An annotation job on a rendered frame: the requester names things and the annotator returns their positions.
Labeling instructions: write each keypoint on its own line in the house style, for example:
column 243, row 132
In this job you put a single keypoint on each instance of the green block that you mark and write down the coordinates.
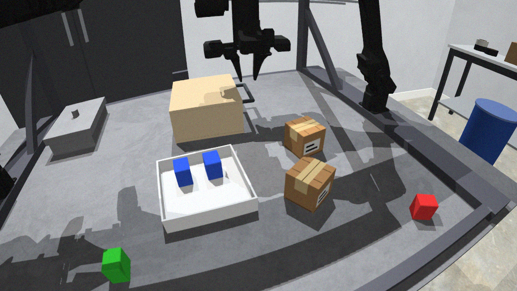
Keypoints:
column 116, row 265

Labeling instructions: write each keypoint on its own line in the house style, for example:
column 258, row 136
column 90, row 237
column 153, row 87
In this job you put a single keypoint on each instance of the white open-top tray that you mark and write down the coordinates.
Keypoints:
column 205, row 201

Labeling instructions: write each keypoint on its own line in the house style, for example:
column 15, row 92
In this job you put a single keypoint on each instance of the blue block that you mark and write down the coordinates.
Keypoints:
column 182, row 172
column 212, row 164

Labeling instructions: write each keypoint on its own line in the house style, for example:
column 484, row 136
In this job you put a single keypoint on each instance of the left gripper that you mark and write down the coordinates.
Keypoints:
column 215, row 48

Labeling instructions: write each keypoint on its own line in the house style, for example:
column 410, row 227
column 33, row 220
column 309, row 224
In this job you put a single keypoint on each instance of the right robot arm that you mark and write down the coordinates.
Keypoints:
column 6, row 182

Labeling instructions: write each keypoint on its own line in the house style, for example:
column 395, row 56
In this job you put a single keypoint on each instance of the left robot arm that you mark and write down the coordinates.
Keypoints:
column 372, row 62

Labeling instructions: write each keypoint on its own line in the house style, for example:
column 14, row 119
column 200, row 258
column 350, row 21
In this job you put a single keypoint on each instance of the red block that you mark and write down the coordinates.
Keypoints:
column 423, row 207

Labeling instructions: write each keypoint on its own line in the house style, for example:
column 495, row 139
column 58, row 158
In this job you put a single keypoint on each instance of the brown cardboard box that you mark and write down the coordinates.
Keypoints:
column 304, row 136
column 308, row 183

